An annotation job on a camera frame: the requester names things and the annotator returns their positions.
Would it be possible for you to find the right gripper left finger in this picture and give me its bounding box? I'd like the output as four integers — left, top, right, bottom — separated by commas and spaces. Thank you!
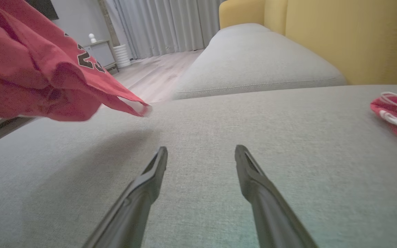
81, 146, 169, 248

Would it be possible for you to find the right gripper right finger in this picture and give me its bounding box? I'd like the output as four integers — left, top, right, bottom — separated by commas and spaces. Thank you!
235, 145, 319, 248

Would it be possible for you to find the red basketball jersey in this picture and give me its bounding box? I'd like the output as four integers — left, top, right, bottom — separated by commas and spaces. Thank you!
0, 0, 397, 162

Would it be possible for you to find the large grey sofa seat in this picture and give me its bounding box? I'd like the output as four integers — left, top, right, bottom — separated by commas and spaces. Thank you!
0, 85, 397, 248

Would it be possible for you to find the small grey sofa cushion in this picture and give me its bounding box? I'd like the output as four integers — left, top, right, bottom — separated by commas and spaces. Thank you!
173, 23, 347, 100

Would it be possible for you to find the white ribbed bin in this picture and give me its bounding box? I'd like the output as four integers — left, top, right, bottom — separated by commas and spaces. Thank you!
113, 44, 132, 68

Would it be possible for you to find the grey side cabinet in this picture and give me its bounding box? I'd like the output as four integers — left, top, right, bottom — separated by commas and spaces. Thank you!
83, 40, 120, 73

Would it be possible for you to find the grey pleated curtain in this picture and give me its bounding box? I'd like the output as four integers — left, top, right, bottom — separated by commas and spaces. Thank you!
104, 0, 225, 59

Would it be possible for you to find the dark wall television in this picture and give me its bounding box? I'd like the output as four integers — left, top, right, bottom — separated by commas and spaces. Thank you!
24, 0, 59, 20

